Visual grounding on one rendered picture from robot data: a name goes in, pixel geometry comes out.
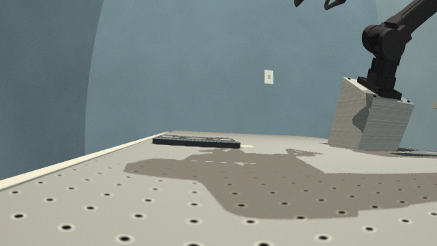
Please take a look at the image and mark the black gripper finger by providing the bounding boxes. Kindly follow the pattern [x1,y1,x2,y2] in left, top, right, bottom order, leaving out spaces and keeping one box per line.
[324,0,345,10]
[294,0,304,7]

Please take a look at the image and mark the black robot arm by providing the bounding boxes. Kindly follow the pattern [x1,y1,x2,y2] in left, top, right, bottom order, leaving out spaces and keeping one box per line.
[357,0,437,100]

